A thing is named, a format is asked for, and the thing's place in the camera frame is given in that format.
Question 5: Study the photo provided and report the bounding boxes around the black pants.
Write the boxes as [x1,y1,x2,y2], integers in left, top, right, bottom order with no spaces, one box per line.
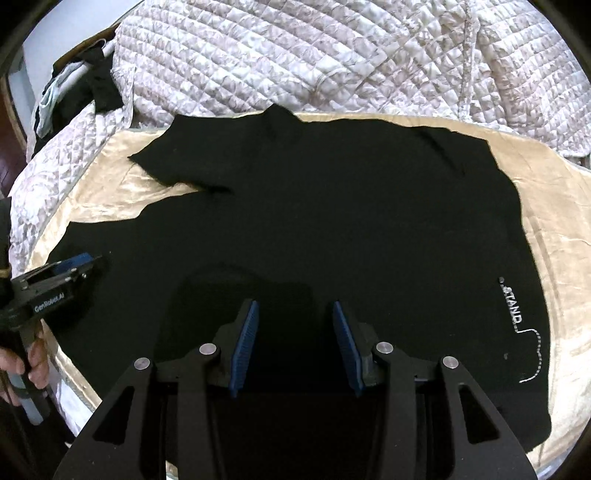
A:
[48,104,553,468]

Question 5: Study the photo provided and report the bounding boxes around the floral quilted blanket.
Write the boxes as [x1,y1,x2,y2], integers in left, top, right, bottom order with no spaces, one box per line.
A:
[8,0,591,278]

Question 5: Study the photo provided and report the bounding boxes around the person's left hand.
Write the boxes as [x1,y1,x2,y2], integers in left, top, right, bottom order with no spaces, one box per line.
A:
[0,329,51,408]

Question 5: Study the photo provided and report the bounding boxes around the dark clothes pile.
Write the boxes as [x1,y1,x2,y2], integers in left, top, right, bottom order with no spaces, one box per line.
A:
[2,25,118,158]

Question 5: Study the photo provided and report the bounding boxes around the gold satin sheet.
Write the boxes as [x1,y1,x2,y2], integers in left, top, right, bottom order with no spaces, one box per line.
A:
[9,111,591,480]

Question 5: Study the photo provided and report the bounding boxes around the light blue cloth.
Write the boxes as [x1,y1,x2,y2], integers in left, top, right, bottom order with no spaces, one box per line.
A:
[33,62,89,139]

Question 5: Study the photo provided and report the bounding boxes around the black cloth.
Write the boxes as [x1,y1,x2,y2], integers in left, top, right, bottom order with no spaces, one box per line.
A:
[52,46,124,115]

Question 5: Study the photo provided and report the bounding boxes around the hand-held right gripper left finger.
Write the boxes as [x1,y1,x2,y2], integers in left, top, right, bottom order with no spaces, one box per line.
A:
[53,298,260,480]

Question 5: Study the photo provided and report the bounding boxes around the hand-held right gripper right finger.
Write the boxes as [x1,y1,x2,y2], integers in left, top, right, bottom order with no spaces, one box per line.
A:
[332,300,541,480]

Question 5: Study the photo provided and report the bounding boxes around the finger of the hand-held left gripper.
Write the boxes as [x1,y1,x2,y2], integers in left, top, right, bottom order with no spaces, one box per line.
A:
[25,252,106,291]

